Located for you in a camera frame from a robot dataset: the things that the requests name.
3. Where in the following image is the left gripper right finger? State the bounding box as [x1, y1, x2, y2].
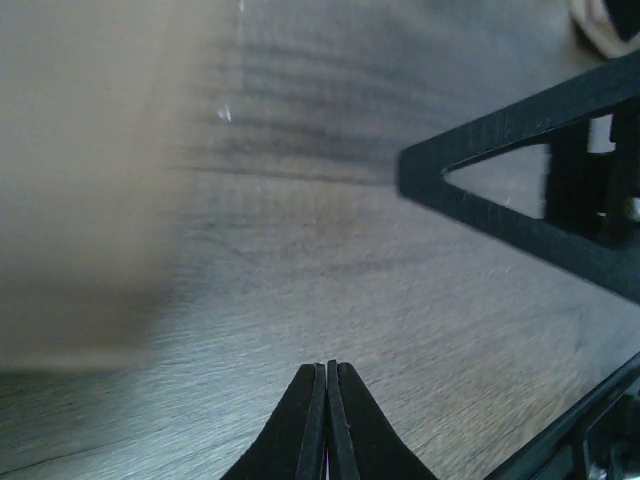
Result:
[327, 360, 435, 480]

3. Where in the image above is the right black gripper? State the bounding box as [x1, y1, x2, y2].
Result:
[395, 52, 639, 302]

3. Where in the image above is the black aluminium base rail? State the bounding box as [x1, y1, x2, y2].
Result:
[487, 355, 639, 479]

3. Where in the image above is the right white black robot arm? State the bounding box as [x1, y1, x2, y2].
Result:
[395, 1, 639, 301]

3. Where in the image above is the brown cardboard box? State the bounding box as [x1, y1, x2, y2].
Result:
[1, 1, 228, 371]

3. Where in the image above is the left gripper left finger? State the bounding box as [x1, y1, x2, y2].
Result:
[222, 363, 326, 480]

